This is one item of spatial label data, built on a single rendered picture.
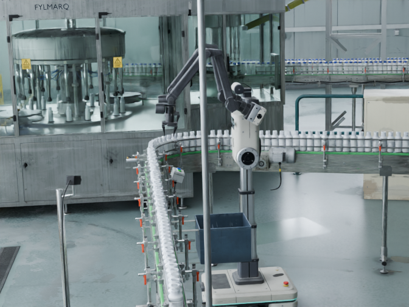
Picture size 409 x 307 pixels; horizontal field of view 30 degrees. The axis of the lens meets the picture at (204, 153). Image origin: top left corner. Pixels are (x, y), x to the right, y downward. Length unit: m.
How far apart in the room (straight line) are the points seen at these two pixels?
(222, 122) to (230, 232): 5.75
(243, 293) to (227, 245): 0.93
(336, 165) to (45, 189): 3.38
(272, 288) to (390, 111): 3.69
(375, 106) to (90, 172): 3.22
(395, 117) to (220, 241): 4.48
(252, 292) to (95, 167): 3.35
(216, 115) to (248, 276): 4.88
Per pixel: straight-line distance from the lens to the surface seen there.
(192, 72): 5.04
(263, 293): 5.47
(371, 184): 8.85
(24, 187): 8.43
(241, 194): 5.42
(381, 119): 8.70
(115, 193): 8.38
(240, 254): 4.61
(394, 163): 6.48
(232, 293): 5.44
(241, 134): 5.27
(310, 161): 6.49
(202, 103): 2.34
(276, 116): 10.33
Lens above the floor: 2.28
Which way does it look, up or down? 11 degrees down
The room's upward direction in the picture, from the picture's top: 2 degrees counter-clockwise
